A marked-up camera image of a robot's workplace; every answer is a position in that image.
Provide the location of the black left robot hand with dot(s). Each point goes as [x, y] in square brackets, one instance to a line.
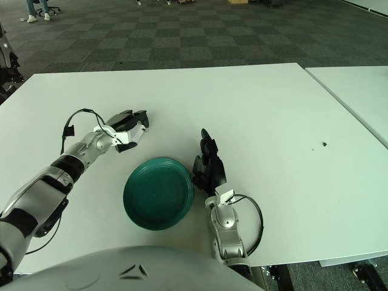
[124, 119]

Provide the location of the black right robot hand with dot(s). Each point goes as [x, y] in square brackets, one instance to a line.
[212, 169]

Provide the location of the white wall charger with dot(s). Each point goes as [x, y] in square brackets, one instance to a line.
[139, 133]

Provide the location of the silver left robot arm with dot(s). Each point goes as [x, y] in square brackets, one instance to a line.
[45, 194]

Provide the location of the green round plate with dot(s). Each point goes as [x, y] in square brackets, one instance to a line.
[157, 194]

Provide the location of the black table leg with caster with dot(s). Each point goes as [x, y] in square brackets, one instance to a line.
[365, 274]
[280, 279]

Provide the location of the black office chair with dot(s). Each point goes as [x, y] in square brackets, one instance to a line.
[7, 60]

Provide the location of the black swivel chair base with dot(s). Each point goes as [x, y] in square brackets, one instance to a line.
[51, 8]

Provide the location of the grey robot torso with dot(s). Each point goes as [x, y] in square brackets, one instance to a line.
[121, 269]

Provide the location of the seated person in jeans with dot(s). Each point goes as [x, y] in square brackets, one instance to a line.
[31, 9]

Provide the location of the brown cardboard box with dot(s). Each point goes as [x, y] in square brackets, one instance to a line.
[238, 1]

